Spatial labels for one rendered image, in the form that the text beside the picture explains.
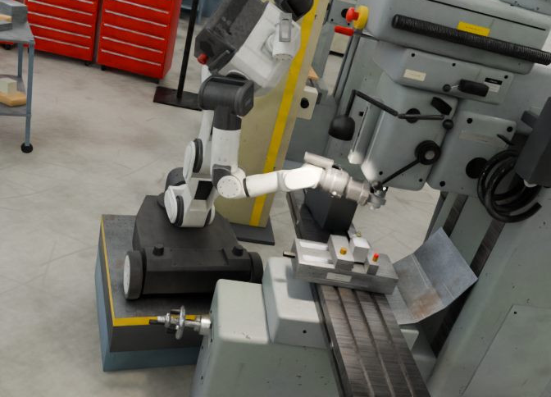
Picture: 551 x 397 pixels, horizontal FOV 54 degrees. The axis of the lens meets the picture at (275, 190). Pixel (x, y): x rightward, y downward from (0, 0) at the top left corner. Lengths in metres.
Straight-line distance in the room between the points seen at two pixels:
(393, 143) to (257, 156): 2.03
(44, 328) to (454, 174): 2.00
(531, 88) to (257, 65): 0.81
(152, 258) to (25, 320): 0.84
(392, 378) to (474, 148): 0.70
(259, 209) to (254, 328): 1.93
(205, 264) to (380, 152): 1.03
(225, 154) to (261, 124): 1.73
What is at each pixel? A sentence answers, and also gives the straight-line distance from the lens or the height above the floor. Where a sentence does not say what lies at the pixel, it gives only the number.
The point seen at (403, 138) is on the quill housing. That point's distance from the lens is 1.62.
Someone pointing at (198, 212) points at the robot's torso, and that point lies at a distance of 2.42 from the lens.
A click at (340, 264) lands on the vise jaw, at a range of 1.81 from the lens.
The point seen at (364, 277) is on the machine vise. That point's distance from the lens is 1.86.
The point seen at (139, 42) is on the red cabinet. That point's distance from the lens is 6.19.
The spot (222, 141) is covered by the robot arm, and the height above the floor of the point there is 1.28.
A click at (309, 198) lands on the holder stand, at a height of 0.96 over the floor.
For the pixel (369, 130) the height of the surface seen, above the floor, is 1.45.
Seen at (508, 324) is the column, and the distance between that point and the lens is 1.99.
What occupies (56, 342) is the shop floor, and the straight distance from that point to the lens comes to 2.79.
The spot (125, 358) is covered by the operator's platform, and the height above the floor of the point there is 0.07.
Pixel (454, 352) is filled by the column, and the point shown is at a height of 0.81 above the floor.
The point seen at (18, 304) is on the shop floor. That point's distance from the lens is 2.99.
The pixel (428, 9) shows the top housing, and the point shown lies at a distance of 1.49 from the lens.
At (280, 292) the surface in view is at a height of 0.84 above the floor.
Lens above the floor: 1.95
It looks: 26 degrees down
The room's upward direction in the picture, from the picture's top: 16 degrees clockwise
